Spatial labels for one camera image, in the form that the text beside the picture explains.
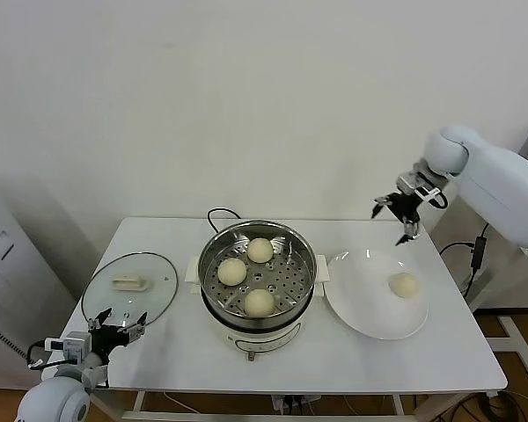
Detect white round plate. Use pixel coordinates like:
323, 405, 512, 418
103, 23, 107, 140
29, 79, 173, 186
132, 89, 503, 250
324, 248, 430, 340

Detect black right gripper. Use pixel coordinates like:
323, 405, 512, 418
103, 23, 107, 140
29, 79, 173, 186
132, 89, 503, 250
371, 191, 423, 246

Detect white steamed baozi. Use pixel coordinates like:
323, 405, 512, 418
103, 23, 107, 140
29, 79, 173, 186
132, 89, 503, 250
244, 288, 276, 318
217, 258, 248, 286
246, 237, 275, 264
387, 272, 422, 299

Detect white metal cabinet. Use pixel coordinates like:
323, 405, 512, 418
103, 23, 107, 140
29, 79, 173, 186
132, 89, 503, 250
0, 179, 79, 391

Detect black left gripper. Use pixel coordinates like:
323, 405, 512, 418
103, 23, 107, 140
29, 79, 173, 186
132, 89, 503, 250
87, 306, 149, 364

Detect white side desk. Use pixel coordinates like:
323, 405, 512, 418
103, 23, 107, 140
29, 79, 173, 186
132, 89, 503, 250
483, 245, 528, 379

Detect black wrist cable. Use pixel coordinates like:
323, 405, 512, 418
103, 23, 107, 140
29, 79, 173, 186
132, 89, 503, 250
26, 338, 67, 368
426, 188, 450, 210

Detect white table frame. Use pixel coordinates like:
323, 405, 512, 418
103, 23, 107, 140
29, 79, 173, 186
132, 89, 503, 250
121, 389, 406, 422

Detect black cooker power cord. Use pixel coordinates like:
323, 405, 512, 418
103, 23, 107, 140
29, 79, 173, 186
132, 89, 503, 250
207, 207, 243, 235

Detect glass pot lid cream handle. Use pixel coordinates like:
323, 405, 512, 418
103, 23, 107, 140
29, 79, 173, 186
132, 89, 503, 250
81, 251, 180, 335

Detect perforated steel steamer basket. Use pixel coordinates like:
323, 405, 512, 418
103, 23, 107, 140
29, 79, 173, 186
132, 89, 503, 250
198, 221, 318, 329

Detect thin white cable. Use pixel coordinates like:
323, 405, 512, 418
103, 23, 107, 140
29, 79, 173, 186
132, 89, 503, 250
163, 392, 202, 415

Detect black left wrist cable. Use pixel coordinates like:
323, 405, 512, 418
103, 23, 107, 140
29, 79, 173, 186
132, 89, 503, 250
26, 338, 67, 368

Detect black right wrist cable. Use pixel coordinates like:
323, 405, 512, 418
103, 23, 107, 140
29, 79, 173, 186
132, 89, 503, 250
426, 188, 450, 210

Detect white power strip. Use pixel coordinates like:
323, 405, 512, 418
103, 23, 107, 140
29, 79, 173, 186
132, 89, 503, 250
270, 394, 322, 414

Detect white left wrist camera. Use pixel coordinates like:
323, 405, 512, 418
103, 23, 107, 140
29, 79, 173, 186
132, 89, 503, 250
43, 331, 92, 364

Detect cream electric cooker base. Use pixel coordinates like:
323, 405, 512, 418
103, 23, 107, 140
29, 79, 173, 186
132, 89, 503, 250
184, 253, 331, 362

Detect black floor cable bundle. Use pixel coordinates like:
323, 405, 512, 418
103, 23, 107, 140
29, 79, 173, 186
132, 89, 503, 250
439, 389, 528, 422

